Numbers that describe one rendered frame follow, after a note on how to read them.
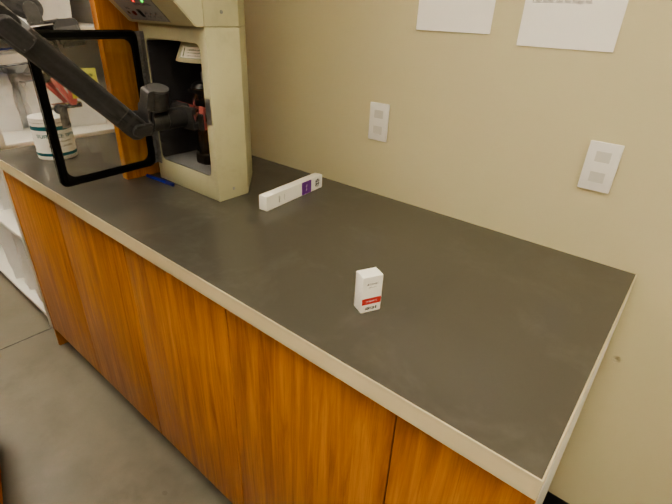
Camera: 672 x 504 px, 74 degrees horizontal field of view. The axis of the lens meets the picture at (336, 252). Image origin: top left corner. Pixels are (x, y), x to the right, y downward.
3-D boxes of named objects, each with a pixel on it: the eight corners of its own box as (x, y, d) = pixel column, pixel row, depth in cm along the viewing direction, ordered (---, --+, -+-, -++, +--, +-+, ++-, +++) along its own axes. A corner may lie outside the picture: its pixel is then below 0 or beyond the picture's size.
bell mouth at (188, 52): (213, 56, 142) (211, 37, 140) (250, 62, 133) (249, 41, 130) (163, 59, 130) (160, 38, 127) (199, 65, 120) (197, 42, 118)
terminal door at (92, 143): (156, 164, 148) (135, 29, 129) (62, 188, 125) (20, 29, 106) (155, 164, 148) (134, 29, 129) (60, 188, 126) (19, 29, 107)
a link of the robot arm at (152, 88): (116, 123, 123) (134, 138, 120) (115, 82, 116) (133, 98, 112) (156, 117, 131) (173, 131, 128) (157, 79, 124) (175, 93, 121)
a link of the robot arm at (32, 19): (18, 3, 120) (19, 1, 113) (65, -3, 124) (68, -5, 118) (39, 51, 126) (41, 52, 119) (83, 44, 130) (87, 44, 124)
